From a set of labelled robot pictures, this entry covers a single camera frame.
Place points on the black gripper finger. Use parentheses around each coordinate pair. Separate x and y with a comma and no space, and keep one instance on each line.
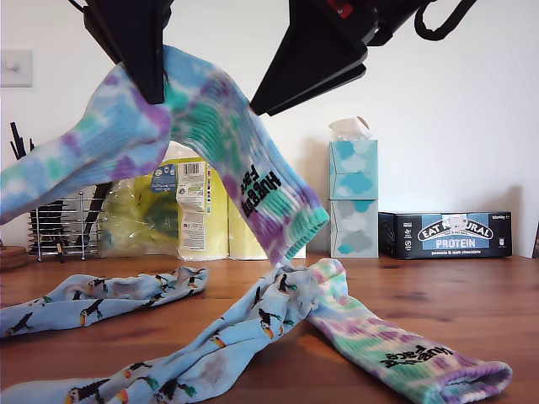
(105,29)
(311,63)
(147,50)

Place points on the Eat Natural protein bar box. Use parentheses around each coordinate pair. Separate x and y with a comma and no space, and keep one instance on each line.
(455,235)

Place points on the white wall light switch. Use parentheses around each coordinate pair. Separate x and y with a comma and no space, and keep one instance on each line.
(17,67)

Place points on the blue toucan print sock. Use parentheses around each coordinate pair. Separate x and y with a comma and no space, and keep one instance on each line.
(236,332)
(118,294)

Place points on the black stick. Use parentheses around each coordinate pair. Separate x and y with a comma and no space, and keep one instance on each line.
(32,145)
(16,136)

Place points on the yellow paper towel pack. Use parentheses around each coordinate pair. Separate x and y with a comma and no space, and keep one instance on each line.
(198,219)

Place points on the white tissue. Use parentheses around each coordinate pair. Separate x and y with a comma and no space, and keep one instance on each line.
(347,128)

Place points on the tie-dye Hugging Face sock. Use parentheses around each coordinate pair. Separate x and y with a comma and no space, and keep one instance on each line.
(362,324)
(210,126)

